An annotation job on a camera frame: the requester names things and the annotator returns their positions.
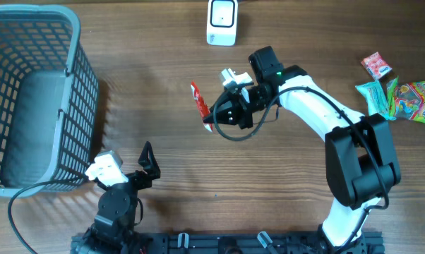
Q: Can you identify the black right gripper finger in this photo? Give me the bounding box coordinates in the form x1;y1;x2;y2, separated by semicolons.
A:
203;100;241;125
210;91;237;110

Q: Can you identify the white barcode scanner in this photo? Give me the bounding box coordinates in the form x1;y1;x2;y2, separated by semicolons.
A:
206;0;239;47

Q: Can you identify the grey plastic shopping basket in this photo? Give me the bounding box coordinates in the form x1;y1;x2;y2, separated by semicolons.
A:
0;4;99;198

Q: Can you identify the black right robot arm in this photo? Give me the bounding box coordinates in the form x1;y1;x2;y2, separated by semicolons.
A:
192;46;401;253

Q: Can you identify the black left camera cable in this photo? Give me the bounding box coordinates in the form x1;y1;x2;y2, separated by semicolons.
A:
7;174;93;254

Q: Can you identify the teal tissue pack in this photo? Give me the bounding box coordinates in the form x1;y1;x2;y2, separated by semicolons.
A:
355;80;396;121

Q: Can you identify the Haribo gummy candy bag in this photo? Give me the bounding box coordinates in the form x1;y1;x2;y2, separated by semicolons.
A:
387;78;425;123

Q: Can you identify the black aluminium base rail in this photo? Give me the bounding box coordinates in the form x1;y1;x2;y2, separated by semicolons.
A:
70;231;385;254

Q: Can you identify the red Nescafe coffee stick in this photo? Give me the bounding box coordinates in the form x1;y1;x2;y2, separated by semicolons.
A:
191;81;213;133

